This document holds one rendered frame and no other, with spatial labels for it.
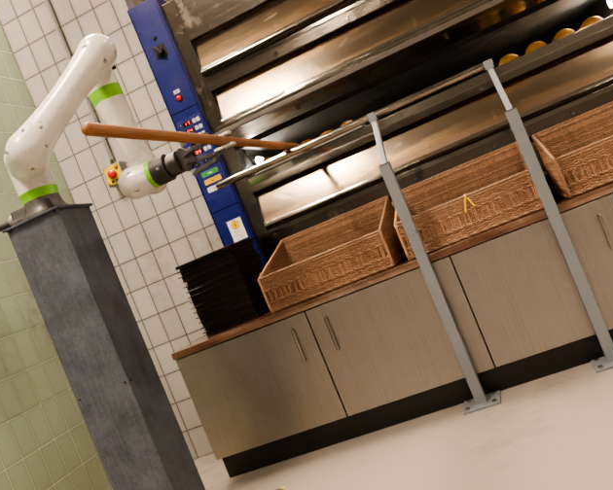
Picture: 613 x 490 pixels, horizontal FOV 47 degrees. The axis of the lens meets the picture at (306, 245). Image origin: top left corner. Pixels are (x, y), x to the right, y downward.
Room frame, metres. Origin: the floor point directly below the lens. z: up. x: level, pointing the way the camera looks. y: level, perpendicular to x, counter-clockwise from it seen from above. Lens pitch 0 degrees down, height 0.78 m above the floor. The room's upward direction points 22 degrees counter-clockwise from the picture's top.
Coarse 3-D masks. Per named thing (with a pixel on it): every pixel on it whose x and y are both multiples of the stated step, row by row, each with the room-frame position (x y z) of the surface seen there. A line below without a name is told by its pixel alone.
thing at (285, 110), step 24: (504, 0) 2.86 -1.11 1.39; (456, 24) 2.93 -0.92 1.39; (480, 24) 3.01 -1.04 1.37; (408, 48) 2.99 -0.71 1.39; (432, 48) 3.08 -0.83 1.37; (360, 72) 3.07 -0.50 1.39; (384, 72) 3.17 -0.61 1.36; (312, 96) 3.15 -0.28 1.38; (336, 96) 3.25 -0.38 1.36; (264, 120) 3.22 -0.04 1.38; (288, 120) 3.33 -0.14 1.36
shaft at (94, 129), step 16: (96, 128) 1.55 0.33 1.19; (112, 128) 1.61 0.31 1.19; (128, 128) 1.68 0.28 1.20; (144, 128) 1.76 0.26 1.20; (208, 144) 2.17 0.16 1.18; (224, 144) 2.27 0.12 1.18; (240, 144) 2.41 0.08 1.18; (256, 144) 2.55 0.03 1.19; (272, 144) 2.74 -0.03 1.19; (288, 144) 2.94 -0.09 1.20
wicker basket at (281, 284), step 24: (360, 216) 3.21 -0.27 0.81; (384, 216) 2.92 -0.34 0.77; (288, 240) 3.32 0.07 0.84; (312, 240) 3.27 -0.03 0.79; (336, 240) 3.23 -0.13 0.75; (360, 240) 2.75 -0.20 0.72; (384, 240) 2.73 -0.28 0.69; (288, 264) 3.27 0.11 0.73; (312, 264) 2.82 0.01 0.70; (336, 264) 3.22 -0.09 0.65; (360, 264) 3.17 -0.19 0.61; (384, 264) 2.74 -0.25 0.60; (264, 288) 2.89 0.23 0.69; (288, 288) 3.17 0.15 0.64; (312, 288) 2.83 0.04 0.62; (336, 288) 2.80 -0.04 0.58
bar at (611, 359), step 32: (480, 64) 2.70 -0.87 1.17; (416, 96) 2.76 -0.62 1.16; (352, 128) 2.85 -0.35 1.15; (512, 128) 2.48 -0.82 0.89; (384, 160) 2.63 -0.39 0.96; (544, 192) 2.47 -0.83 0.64; (416, 256) 2.60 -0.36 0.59; (576, 256) 2.46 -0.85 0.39; (448, 320) 2.60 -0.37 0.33; (608, 352) 2.47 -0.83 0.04; (480, 384) 2.60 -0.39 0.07
